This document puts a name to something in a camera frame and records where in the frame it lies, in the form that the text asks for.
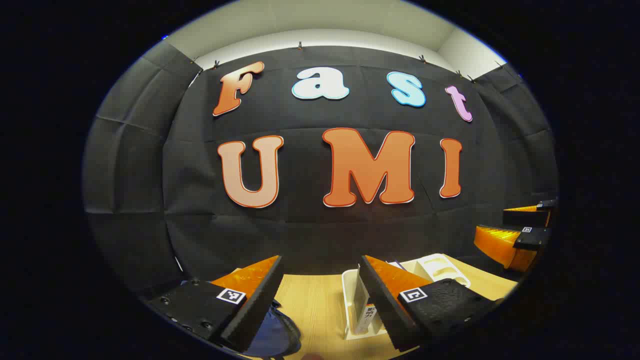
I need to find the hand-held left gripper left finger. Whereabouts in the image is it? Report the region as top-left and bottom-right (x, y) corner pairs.
(145, 255), (285, 353)

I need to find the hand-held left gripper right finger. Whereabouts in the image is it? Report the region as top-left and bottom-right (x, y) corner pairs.
(359, 255), (506, 351)

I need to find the portrait cover book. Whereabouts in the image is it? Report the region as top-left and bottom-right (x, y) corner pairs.
(351, 272), (388, 336)

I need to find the blue schoolbag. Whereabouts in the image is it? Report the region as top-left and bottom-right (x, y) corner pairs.
(244, 299), (302, 359)

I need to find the white plastic bookshelf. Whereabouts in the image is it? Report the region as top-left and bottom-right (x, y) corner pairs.
(341, 253), (472, 341)

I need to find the black backdrop cloth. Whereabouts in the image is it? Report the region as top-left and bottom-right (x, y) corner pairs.
(82, 39), (560, 301)

